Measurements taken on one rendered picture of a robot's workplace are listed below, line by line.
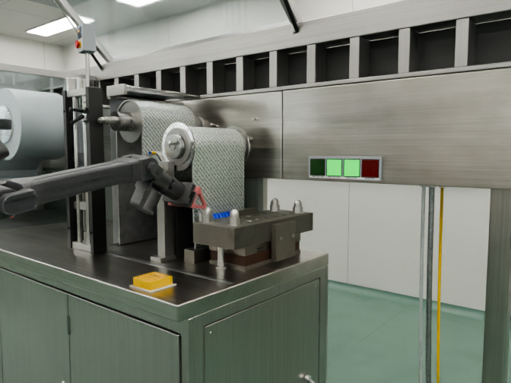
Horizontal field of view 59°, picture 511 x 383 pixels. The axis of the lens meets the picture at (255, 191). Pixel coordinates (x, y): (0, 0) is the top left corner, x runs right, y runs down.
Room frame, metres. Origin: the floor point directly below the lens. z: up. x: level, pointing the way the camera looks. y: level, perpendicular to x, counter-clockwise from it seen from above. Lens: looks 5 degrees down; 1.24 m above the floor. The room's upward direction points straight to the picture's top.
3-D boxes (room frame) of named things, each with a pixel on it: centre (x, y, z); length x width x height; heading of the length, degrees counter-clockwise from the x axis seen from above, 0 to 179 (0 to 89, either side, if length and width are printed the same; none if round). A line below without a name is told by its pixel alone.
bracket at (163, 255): (1.38, 0.29, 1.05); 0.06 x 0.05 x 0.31; 141
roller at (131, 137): (1.65, 0.35, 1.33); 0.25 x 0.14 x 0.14; 141
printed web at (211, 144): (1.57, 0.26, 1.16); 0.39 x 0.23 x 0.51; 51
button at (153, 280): (1.11, 0.26, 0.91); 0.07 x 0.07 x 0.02; 51
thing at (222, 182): (1.45, 0.11, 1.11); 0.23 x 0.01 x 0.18; 141
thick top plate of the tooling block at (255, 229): (1.40, -0.01, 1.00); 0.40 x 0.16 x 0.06; 141
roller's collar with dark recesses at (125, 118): (1.53, 0.44, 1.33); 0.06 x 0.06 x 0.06; 51
